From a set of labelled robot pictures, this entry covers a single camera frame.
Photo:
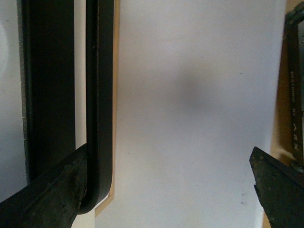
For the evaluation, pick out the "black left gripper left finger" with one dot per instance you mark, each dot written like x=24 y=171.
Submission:
x=52 y=200

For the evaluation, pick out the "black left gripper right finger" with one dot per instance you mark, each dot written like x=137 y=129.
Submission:
x=280 y=190

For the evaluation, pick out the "black robot base with lettering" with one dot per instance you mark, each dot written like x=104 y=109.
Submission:
x=294 y=29

